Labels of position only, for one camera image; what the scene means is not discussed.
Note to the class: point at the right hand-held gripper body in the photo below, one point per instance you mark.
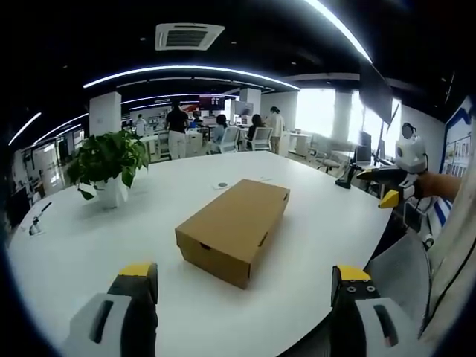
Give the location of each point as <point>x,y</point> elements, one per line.
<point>411,154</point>

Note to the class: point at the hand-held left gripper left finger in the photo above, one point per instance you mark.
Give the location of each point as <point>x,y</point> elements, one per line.
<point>111,323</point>

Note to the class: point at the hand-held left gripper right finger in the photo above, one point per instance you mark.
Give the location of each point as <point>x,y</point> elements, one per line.
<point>366,320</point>

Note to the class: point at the brown cardboard shoe box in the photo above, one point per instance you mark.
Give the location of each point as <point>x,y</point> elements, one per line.
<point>232,223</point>

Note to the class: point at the dark computer monitor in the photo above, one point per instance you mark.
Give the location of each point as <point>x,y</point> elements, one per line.
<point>365,147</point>

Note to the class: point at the grey office chair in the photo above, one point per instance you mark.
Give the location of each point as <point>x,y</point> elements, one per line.
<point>329,160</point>

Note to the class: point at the grey chair back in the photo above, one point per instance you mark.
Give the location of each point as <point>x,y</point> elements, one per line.
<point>401,275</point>

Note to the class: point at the large hanging dark screen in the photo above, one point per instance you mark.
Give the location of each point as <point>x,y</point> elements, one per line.
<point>375,93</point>

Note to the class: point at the person's beige clothing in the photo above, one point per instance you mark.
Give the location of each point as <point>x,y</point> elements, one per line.
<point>459,260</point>

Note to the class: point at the white mesh office chair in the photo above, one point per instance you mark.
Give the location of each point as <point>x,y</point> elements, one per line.
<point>262,138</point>
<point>230,139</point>

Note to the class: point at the long ceiling light strip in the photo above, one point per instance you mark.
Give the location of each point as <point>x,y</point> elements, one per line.
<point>342,31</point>
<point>189,70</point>

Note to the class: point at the potted green plant white pot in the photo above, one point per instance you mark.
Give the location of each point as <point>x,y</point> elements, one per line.
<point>108,160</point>

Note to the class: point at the short ceiling light strip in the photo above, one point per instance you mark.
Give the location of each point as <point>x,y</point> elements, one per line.
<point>24,128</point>

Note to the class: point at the white ceiling air conditioner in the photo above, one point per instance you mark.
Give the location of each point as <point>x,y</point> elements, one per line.
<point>189,36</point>

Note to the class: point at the black desk clamp mount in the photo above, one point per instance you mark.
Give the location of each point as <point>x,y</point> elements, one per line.
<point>344,180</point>

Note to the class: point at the wall poster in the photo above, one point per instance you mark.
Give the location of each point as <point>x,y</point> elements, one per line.
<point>459,145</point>

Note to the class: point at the red wall screen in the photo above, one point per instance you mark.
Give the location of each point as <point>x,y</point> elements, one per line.
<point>212,101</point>

